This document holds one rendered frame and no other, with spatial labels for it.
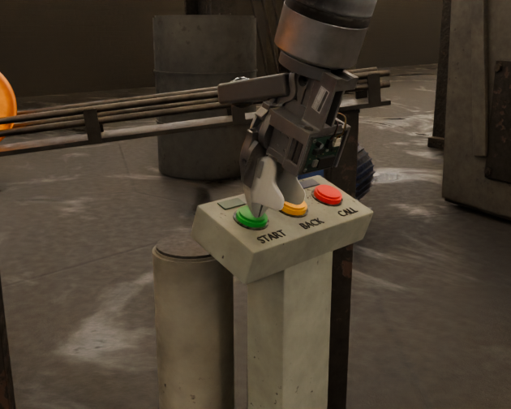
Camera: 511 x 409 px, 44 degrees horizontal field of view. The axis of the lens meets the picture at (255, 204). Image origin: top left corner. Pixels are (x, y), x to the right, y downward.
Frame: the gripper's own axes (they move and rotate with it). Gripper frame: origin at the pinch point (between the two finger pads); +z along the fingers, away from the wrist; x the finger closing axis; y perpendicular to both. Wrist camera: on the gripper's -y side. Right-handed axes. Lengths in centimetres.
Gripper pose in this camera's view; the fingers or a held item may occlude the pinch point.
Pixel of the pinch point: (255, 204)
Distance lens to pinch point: 78.7
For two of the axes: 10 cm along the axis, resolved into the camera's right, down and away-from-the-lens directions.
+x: 7.1, -1.9, 6.8
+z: -2.4, 8.4, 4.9
